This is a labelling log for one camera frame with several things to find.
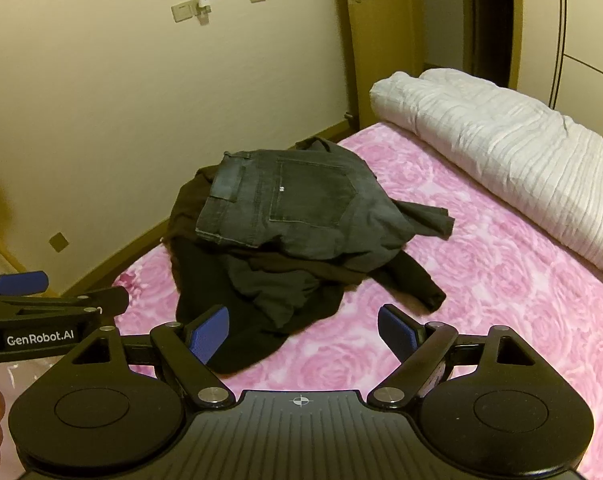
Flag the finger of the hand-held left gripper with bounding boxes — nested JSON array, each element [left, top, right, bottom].
[[0, 287, 130, 321], [0, 270, 50, 297]]

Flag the dark grey shirt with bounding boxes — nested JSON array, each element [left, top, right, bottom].
[[228, 255, 345, 333]]

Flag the white striped duvet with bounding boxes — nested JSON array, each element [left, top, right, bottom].
[[369, 67, 603, 291]]

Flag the pink floral blanket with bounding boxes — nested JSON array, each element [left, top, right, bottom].
[[114, 120, 603, 480]]

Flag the black garment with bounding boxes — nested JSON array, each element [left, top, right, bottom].
[[174, 237, 447, 376]]

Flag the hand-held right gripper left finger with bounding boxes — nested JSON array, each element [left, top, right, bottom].
[[69, 306, 236, 410]]

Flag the dark grey jeans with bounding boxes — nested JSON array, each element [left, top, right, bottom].
[[195, 149, 456, 261]]

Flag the cream wardrobe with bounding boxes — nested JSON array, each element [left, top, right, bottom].
[[511, 0, 603, 153]]

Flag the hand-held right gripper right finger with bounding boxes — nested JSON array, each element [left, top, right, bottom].
[[366, 303, 533, 409]]

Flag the wooden door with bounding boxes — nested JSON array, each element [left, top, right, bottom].
[[340, 0, 427, 132]]

